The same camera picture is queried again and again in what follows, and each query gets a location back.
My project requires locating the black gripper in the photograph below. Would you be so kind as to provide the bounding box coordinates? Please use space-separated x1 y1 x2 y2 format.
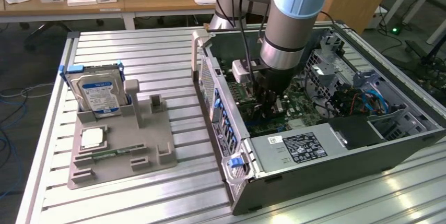
252 65 298 100

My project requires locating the green motherboard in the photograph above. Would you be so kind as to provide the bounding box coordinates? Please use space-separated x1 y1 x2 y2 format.
221 64 331 138

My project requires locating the grey perforated disk bay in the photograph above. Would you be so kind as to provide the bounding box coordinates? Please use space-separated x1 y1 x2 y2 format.
304 49 352 99

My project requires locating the grey power supply unit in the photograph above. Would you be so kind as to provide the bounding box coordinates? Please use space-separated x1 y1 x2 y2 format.
248 123 348 174

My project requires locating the dark grey open PC case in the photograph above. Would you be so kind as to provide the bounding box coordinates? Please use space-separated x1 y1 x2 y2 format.
191 20 446 216

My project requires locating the hard disk in blue caddy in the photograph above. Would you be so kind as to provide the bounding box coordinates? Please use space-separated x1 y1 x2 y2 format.
58 61 132 119

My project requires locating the green RAM stick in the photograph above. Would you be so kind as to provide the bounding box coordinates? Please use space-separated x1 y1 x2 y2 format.
91 144 145 158

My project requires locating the grey plastic parts rack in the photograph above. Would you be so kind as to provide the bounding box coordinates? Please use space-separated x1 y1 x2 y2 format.
68 79 179 191

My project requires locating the silver CPU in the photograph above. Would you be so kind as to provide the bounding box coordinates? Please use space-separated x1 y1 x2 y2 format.
80 127 107 150

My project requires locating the black chair base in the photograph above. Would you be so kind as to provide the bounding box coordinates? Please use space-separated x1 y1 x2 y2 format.
20 21 73 51

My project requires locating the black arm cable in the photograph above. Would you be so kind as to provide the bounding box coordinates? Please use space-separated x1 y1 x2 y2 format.
237 0 253 78

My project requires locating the orange wire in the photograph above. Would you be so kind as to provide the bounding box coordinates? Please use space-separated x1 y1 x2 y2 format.
350 95 370 115

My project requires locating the black cable over case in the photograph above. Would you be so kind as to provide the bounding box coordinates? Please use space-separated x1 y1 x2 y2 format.
318 11 348 30

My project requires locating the blue wire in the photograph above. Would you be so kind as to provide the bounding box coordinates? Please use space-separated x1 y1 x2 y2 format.
362 90 390 115

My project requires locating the white floor cable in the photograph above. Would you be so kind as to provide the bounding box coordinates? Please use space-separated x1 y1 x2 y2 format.
0 82 54 98

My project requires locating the blue floor cable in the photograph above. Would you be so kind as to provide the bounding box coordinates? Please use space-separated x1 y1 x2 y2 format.
0 98 26 198

